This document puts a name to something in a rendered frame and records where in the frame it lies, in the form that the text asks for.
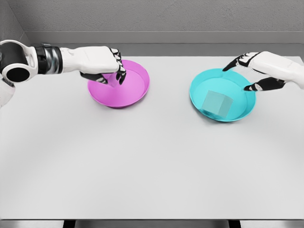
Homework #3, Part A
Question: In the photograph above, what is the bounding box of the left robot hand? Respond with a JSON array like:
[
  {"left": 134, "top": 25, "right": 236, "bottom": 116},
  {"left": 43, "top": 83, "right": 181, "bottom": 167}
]
[{"left": 76, "top": 46, "right": 127, "bottom": 86}]

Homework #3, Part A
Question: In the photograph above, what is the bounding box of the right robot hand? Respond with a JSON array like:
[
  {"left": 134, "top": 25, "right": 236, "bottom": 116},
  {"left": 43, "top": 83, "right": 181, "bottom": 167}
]
[{"left": 222, "top": 51, "right": 295, "bottom": 92}]

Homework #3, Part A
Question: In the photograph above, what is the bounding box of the pink block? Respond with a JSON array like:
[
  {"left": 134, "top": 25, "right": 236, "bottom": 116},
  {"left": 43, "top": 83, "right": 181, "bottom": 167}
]
[{"left": 104, "top": 72, "right": 119, "bottom": 88}]

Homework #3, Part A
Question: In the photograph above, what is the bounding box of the magenta plate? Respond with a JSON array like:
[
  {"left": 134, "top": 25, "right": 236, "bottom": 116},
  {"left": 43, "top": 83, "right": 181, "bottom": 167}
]
[{"left": 87, "top": 59, "right": 151, "bottom": 109}]

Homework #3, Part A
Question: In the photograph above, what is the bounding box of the cyan plate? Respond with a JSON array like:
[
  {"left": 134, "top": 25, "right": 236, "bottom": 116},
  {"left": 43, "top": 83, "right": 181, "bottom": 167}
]
[{"left": 189, "top": 68, "right": 257, "bottom": 123}]

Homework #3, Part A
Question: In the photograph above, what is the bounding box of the cyan block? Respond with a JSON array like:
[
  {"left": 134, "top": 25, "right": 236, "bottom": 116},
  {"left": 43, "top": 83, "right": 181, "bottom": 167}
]
[{"left": 201, "top": 89, "right": 234, "bottom": 120}]

